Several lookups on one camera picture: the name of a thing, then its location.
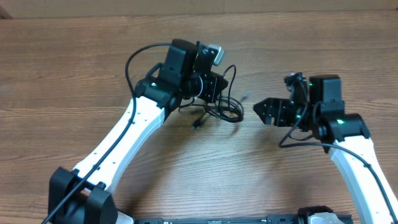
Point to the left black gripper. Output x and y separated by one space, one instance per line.
216 83

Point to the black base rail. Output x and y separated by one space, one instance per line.
270 219

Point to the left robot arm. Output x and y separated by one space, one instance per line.
85 193

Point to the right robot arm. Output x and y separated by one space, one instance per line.
315 115

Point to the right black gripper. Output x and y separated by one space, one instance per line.
280 104

